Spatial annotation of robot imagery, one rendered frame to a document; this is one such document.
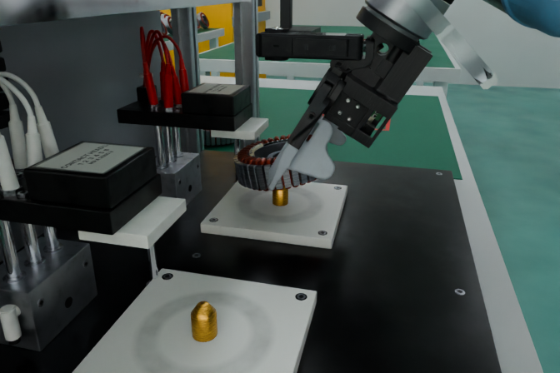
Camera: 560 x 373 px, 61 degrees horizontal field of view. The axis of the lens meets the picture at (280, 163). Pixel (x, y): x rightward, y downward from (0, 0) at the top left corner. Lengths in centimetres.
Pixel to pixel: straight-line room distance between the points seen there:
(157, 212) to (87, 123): 32
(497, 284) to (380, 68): 25
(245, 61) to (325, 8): 494
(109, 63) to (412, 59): 40
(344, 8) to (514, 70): 196
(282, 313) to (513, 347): 20
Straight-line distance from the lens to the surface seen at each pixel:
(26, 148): 39
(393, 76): 51
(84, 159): 36
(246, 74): 74
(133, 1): 44
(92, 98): 66
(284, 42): 51
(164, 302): 43
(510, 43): 574
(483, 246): 61
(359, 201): 63
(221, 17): 401
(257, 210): 57
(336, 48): 50
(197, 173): 64
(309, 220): 55
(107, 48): 69
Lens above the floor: 103
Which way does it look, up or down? 21 degrees down
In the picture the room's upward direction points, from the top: straight up
